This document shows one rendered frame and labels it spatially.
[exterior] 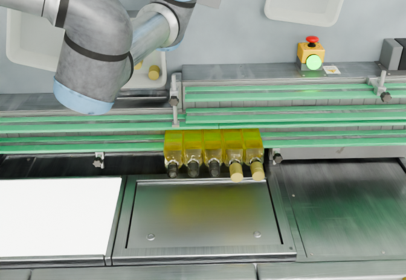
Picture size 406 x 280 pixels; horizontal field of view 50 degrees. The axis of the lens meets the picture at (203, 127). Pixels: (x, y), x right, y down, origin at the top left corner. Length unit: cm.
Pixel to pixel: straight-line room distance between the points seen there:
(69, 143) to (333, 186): 85
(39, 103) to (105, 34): 78
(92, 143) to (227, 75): 48
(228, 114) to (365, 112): 42
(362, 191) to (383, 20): 54
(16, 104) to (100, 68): 78
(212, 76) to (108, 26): 66
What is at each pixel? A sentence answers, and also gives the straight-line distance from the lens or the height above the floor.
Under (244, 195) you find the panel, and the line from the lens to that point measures 131.
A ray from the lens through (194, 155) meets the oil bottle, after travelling 121.
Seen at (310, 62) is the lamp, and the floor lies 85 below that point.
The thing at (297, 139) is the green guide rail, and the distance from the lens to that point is 141.
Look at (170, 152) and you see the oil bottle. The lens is 122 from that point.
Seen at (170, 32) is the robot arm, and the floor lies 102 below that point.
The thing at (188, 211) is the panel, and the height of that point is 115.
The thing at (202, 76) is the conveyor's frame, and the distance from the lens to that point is 135.
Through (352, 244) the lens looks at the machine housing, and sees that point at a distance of 127.
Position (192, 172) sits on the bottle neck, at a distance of 120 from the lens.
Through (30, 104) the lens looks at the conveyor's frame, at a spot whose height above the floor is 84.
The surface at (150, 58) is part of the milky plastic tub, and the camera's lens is 142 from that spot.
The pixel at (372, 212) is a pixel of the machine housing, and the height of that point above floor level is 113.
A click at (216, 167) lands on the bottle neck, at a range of 118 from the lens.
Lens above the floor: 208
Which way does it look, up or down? 58 degrees down
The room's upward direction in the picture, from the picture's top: 177 degrees clockwise
